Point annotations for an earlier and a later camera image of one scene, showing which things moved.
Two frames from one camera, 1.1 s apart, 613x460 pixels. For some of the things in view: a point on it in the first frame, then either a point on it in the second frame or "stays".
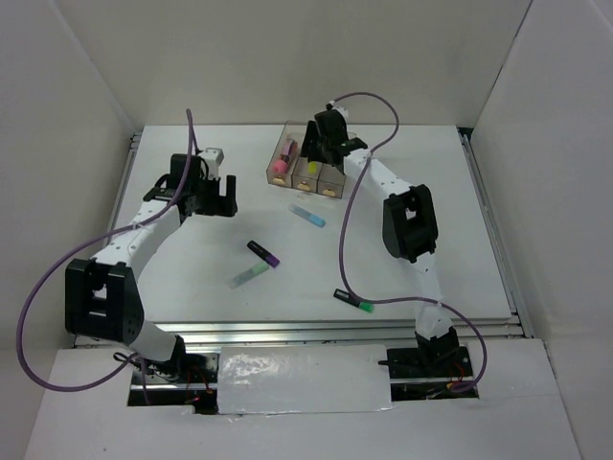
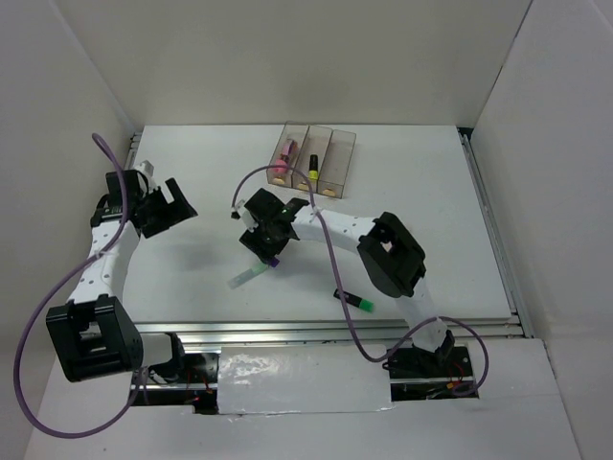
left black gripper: [221, 205] to [175, 212]
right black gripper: [312, 133] to [253, 240]
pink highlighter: [288, 152] stays
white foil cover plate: [306, 379] stays
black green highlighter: [345, 296] stays
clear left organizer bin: [280, 171] stays
